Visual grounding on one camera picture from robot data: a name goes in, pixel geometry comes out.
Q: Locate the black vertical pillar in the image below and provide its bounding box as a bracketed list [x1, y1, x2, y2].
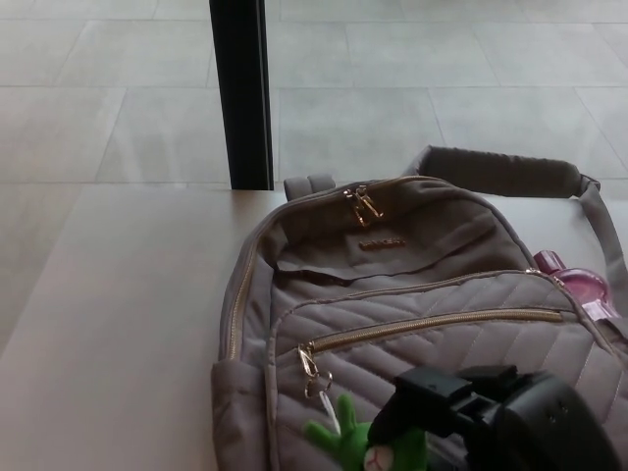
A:
[208, 0, 275, 190]

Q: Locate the green plush bunny keychain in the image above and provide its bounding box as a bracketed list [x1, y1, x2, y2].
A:
[301, 370, 396, 471]

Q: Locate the grey quilted backpack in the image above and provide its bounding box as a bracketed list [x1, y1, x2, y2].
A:
[210, 144, 628, 471]

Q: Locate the pink transparent water bottle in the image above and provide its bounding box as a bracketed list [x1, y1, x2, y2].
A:
[533, 249, 612, 320]

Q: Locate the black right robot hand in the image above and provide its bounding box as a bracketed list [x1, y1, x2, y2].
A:
[366, 365, 624, 471]

